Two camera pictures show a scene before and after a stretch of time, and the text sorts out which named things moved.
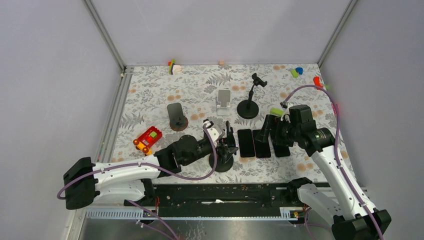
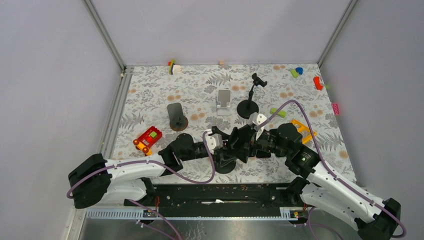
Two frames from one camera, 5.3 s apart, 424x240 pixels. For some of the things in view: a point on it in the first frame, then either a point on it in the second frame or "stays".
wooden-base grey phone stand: x=178 y=121 stays
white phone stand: x=224 y=97 stays
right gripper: x=273 y=122 -> x=242 y=153
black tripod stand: x=248 y=109 stays
